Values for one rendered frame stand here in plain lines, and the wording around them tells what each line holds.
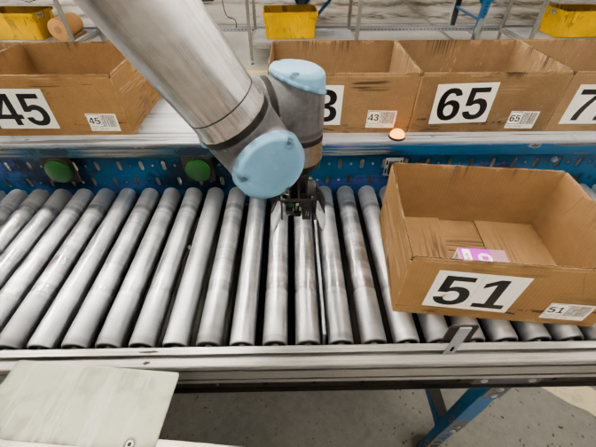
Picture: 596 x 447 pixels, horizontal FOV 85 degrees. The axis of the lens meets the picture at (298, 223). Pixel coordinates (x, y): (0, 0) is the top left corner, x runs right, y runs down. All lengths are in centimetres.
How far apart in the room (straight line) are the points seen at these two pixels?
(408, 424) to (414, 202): 86
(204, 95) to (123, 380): 52
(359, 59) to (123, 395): 109
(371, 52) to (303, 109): 70
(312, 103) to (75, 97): 70
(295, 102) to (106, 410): 58
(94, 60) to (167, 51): 103
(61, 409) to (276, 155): 55
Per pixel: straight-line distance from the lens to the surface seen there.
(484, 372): 78
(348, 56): 121
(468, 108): 105
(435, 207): 91
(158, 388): 67
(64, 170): 113
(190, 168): 98
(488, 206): 95
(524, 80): 109
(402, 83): 95
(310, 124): 56
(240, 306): 71
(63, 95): 109
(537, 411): 166
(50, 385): 76
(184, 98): 35
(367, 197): 96
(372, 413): 142
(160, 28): 32
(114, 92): 103
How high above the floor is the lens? 134
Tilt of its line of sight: 43 degrees down
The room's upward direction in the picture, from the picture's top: straight up
